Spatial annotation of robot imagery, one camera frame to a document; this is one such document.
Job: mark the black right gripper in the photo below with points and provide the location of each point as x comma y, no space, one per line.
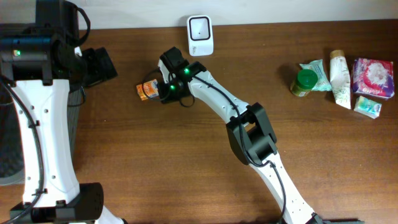
168,96

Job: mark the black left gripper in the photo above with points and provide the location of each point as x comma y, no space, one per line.
92,73

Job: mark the orange Kleenex tissue pack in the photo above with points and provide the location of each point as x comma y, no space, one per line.
148,90

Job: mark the green lid jar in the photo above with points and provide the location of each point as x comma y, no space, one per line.
304,82

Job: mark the teal snack pouch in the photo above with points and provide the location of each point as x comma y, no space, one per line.
323,83

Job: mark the white cream tube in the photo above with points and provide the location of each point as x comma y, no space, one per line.
340,79

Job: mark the teal Kleenex tissue pack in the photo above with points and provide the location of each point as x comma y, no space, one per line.
368,107

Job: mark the red purple package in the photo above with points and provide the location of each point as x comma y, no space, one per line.
373,77

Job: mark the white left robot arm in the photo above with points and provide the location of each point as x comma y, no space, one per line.
40,67

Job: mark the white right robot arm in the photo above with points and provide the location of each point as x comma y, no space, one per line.
251,136

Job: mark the white barcode scanner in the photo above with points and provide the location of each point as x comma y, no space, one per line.
200,35

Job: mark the grey plastic basket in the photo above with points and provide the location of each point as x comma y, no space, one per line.
12,160

